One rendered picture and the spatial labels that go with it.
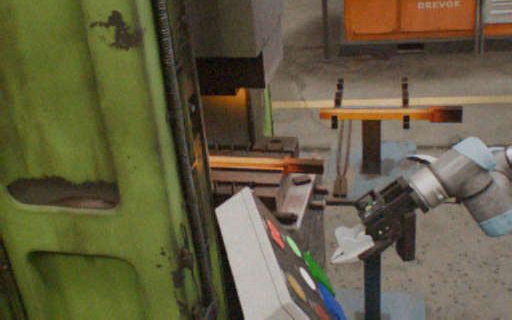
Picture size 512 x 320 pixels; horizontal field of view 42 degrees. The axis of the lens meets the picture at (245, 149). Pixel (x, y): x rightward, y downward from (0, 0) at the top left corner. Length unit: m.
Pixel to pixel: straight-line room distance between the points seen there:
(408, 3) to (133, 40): 4.06
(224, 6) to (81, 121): 0.38
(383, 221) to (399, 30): 4.00
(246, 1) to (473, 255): 1.97
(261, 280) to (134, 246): 0.44
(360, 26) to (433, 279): 2.69
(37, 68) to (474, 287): 2.07
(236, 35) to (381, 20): 3.79
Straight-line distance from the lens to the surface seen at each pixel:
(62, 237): 1.52
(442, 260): 3.04
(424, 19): 5.19
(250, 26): 1.41
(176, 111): 1.32
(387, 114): 2.01
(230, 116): 1.97
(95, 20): 1.23
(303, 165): 1.71
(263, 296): 1.05
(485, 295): 2.89
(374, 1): 5.12
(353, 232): 1.34
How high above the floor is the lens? 1.87
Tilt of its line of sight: 28 degrees down
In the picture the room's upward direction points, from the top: 6 degrees counter-clockwise
